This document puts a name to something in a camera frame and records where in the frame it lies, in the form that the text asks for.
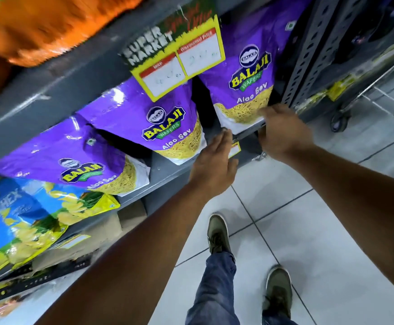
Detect person's left hand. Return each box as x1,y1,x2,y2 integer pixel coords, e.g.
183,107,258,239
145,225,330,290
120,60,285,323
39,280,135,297
188,128,240,201

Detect person's right hand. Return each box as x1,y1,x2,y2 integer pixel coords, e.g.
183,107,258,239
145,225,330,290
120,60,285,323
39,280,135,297
257,104,315,163

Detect person's left forearm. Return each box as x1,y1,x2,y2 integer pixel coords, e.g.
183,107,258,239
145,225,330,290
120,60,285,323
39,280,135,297
34,184,238,325

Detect person's right forearm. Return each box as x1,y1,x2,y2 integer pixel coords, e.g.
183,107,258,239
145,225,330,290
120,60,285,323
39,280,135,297
287,145,394,303

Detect grey metal shelf board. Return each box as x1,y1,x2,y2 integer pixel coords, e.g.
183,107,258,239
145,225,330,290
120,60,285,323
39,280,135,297
0,0,286,171
117,119,269,215

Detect purple snack packet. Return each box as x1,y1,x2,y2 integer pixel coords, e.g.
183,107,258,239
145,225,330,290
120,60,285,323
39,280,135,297
77,77,208,165
0,116,151,197
199,0,314,135

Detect person's left olive shoe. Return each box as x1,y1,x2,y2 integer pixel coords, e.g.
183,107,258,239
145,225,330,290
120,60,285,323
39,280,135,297
207,214,232,256

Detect person's olive shoe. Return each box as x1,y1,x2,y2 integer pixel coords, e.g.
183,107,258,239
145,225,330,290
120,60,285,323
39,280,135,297
262,265,293,319
207,214,232,256

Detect yellow green price sign card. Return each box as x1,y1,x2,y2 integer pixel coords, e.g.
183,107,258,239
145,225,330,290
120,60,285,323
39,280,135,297
120,0,226,102

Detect grey shelf with yellow labels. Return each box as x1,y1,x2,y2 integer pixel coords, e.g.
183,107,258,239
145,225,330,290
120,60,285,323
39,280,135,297
299,34,394,115

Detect dark snack packets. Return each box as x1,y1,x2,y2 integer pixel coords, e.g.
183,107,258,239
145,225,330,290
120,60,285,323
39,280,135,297
336,0,394,63

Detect person's blue jeans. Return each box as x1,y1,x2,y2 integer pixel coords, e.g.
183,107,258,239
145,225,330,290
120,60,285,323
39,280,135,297
184,251,298,325

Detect blue yellow chips packet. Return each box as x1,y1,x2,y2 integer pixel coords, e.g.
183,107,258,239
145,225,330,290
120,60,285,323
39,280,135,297
0,177,69,285
31,181,120,228

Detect brown cardboard box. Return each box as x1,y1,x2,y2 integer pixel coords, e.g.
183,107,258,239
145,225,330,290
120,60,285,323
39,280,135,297
31,200,147,272

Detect person's right olive shoe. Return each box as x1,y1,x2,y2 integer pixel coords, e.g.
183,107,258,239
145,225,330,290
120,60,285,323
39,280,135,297
262,265,293,319

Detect large orange snack packet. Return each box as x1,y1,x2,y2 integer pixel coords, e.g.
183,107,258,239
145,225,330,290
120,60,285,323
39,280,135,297
0,0,147,68

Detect grey perforated shelf post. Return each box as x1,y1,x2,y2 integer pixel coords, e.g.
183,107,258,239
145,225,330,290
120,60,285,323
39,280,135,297
280,0,370,109

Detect wire shopping trolley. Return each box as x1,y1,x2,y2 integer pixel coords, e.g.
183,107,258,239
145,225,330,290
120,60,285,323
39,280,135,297
330,59,394,133

